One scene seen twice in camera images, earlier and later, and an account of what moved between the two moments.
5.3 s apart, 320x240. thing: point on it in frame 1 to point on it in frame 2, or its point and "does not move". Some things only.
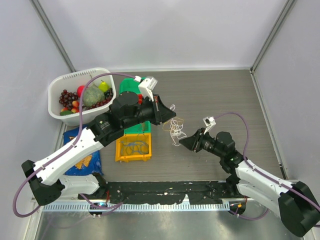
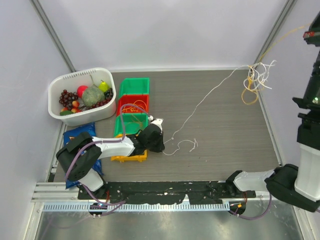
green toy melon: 92,95 does not move
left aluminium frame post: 53,34 does not move
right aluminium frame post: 289,5 does not move
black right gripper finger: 190,142 to 315,27
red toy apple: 80,90 does not move
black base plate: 174,192 does not move
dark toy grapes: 108,94 does not move
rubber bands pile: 176,129 to 198,106
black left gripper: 162,113 to 161,146
